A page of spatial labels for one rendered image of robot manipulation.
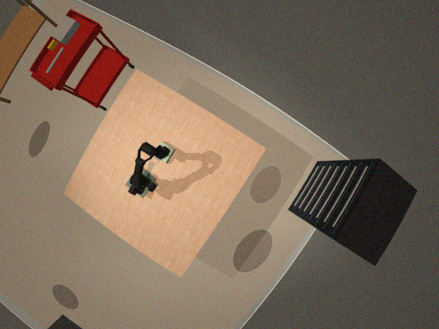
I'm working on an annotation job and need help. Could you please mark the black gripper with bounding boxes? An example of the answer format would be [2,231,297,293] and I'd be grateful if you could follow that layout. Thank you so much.
[143,176,157,193]

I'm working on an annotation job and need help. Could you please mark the grey switch panel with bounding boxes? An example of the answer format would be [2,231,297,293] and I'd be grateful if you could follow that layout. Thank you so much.
[125,170,156,198]

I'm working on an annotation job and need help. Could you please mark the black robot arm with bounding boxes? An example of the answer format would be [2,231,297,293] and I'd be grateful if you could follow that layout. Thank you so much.
[128,142,171,196]

